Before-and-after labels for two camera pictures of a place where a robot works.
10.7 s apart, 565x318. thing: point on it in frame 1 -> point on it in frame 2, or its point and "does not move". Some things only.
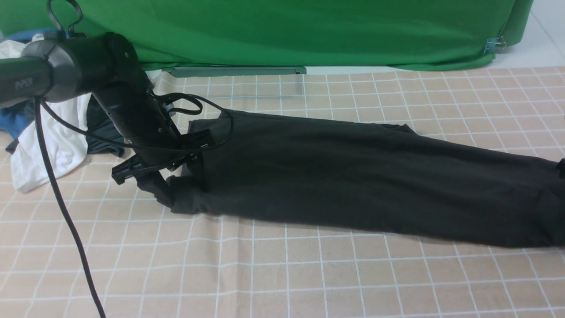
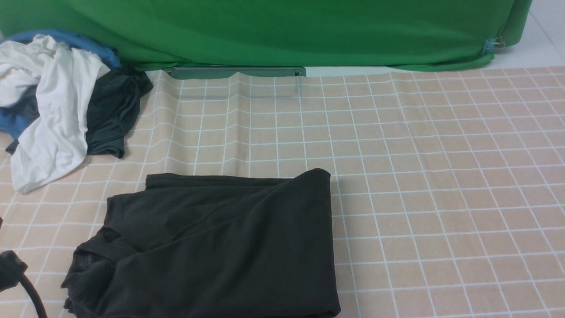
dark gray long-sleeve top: (369, 176) -> (197, 246)
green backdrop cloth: (382, 34) does not move
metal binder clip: (494, 43) does not move
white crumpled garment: (67, 147) does not move
